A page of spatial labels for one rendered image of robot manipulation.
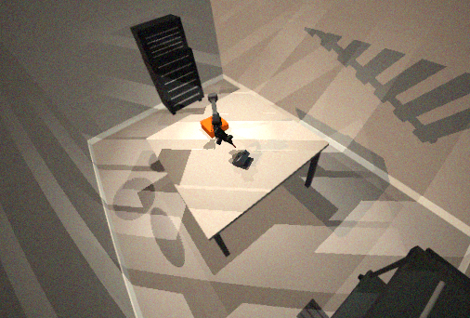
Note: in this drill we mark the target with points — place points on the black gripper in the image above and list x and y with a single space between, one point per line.
226 137

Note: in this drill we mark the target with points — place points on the dark grey square panel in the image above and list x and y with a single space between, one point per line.
242 160

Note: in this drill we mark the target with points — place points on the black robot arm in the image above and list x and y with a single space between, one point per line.
216 118

